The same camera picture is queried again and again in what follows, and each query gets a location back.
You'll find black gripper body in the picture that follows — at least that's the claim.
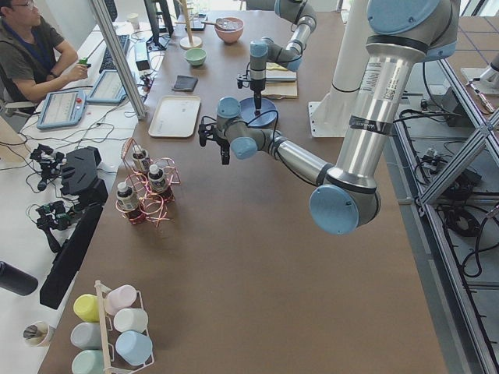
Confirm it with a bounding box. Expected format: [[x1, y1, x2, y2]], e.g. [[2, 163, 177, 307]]
[[253, 87, 263, 102], [214, 134, 230, 155]]

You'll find blue round plate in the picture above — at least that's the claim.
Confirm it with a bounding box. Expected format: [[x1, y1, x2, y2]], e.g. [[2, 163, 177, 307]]
[[239, 97, 278, 129]]

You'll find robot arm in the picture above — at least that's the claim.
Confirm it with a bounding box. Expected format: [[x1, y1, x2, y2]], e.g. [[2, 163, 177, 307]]
[[249, 1, 317, 114], [212, 1, 459, 235]]

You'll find wooden cutting board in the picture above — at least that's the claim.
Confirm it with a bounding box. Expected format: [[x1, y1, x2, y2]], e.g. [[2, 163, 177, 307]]
[[262, 62, 298, 99]]

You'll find cream rabbit tray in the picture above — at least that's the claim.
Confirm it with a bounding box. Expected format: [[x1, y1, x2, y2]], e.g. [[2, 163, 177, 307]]
[[148, 95, 200, 138]]

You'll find pink bowl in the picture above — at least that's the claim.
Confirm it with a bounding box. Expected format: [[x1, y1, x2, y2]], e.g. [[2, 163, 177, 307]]
[[214, 17, 244, 44]]

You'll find green bowl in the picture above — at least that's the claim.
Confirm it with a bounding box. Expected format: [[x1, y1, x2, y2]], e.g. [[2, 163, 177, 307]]
[[184, 48, 207, 67]]

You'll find metal ice scoop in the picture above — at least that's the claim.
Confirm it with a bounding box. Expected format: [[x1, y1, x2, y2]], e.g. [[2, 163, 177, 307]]
[[202, 18, 239, 31]]

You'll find grey folded cloth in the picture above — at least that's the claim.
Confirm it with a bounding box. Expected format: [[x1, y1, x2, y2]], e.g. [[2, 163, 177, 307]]
[[172, 75, 198, 92]]

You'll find dark tea bottle middle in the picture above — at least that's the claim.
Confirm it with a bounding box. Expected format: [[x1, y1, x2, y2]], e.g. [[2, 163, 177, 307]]
[[147, 164, 173, 201]]

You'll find dark tea bottle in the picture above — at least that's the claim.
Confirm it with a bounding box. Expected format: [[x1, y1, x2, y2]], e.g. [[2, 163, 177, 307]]
[[116, 182, 143, 224], [132, 145, 150, 173], [147, 164, 173, 201]]

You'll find wooden stand round base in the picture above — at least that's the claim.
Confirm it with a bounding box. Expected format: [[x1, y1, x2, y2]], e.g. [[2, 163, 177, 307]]
[[176, 0, 203, 51]]

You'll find dark tea bottle back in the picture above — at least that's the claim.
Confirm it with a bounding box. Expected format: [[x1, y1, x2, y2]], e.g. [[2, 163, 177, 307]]
[[132, 145, 150, 173]]

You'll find dark tea bottle front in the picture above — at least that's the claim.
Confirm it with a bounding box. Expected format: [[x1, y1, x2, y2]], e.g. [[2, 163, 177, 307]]
[[116, 182, 143, 224]]

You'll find teach pendant far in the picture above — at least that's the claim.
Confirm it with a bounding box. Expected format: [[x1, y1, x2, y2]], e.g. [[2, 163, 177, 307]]
[[87, 69, 126, 105]]

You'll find teach pendant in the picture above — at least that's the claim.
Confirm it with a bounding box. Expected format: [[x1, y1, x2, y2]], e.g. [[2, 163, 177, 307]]
[[87, 69, 126, 105], [37, 90, 86, 130]]

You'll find black keyboard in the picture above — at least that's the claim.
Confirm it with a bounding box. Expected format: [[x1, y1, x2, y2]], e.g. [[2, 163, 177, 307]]
[[97, 34, 131, 74]]

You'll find teach pendant near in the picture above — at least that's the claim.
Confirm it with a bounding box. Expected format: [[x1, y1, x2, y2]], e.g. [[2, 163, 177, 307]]
[[37, 90, 86, 130]]

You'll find pink cup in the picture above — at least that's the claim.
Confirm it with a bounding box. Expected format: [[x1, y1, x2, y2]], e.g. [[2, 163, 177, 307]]
[[104, 284, 136, 316]]

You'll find white cup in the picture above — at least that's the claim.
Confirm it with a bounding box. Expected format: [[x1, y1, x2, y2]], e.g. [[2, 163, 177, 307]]
[[114, 308, 149, 333]]

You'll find yellow cup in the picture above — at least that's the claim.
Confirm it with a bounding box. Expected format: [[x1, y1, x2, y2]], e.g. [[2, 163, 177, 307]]
[[73, 294, 99, 323]]

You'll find seated person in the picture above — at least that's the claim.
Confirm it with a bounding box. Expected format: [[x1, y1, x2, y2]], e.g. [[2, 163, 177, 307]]
[[1, 1, 88, 104]]

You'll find blue cup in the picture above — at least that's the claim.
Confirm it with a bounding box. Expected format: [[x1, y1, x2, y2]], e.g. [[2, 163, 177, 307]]
[[115, 330, 153, 366]]

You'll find black long bar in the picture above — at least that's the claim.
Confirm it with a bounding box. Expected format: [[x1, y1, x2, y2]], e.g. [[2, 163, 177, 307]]
[[39, 203, 103, 309]]

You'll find grey cup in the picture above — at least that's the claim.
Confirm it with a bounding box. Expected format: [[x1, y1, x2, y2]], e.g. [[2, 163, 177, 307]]
[[70, 322, 101, 350]]

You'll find black cylinder bottle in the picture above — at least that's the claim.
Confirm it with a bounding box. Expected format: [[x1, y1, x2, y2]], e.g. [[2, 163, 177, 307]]
[[1, 261, 38, 296]]

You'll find mint green cup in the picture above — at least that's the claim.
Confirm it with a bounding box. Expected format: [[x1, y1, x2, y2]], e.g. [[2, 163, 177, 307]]
[[71, 350, 104, 374]]

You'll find paper cup with utensils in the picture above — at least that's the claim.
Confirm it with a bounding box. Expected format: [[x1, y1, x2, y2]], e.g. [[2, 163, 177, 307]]
[[23, 321, 55, 347]]

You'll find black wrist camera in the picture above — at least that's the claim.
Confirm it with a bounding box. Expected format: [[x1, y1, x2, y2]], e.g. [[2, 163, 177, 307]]
[[198, 115, 217, 147], [237, 72, 252, 89]]

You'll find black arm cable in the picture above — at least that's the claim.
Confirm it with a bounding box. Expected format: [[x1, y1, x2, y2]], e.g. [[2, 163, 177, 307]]
[[245, 110, 282, 157]]

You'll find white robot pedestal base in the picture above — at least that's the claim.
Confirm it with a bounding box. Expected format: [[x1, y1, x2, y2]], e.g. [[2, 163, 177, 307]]
[[309, 1, 371, 137]]

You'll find copper wire bottle rack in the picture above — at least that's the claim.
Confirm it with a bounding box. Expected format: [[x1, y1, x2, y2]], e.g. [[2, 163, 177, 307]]
[[115, 138, 181, 226]]

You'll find aluminium frame post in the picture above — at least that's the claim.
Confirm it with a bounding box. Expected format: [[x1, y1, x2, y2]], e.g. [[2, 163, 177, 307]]
[[89, 0, 146, 120]]

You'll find black gripper mount part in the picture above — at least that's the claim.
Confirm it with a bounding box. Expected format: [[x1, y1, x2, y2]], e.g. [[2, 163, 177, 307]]
[[60, 146, 108, 206]]

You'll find white wire cup rack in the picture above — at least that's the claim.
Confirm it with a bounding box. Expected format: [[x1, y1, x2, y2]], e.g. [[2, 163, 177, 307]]
[[94, 280, 155, 373]]

